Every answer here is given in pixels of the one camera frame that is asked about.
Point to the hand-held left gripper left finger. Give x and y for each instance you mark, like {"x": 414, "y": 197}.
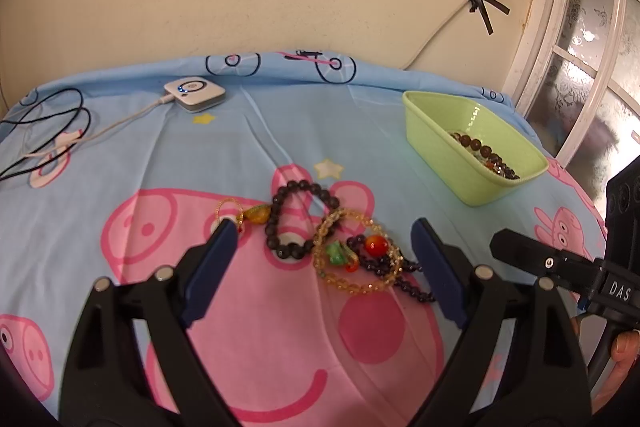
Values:
{"x": 210, "y": 267}

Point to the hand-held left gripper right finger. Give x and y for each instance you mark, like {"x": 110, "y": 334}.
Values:
{"x": 437, "y": 272}

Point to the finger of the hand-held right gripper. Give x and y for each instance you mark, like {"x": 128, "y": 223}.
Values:
{"x": 520, "y": 252}

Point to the dark purple bead strand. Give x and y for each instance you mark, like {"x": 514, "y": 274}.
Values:
{"x": 412, "y": 291}

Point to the amber pendant with gold loop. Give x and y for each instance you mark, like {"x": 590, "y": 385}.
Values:
{"x": 257, "y": 214}

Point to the light green plastic basin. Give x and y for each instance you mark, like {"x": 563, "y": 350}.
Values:
{"x": 450, "y": 177}

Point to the person's right hand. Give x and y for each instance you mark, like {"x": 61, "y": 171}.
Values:
{"x": 627, "y": 349}

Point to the blue cartoon pig bedsheet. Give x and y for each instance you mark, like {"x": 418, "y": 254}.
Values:
{"x": 175, "y": 167}

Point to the small white square device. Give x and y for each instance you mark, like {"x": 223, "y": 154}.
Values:
{"x": 195, "y": 91}

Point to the white framed frosted window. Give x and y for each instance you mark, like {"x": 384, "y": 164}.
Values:
{"x": 537, "y": 32}

